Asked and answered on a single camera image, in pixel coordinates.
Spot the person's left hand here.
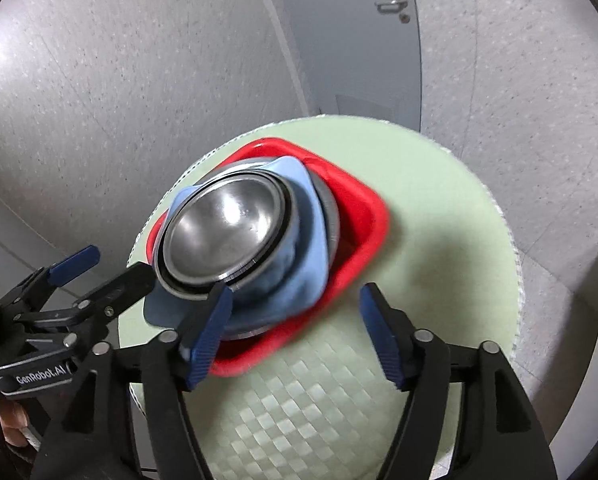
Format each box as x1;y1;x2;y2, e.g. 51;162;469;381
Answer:
0;402;36;448

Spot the grey door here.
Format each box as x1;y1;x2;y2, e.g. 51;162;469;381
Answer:
251;0;425;131

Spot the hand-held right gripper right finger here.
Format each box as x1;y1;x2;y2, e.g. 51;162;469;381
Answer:
359;282;555;480

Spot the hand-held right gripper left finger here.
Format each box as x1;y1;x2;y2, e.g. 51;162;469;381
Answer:
31;282;235;480

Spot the round table with lace cloth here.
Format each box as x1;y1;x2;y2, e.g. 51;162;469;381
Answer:
118;115;522;480

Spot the large steel bowl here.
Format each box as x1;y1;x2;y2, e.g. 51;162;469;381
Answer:
214;157;341;341

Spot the red plastic basin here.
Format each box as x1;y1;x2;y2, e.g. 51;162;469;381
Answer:
146;137;391;378

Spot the light blue bowl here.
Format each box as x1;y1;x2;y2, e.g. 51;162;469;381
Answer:
144;156;329;328

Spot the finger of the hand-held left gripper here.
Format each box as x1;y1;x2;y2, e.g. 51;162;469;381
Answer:
14;261;156;333
0;245;101;313

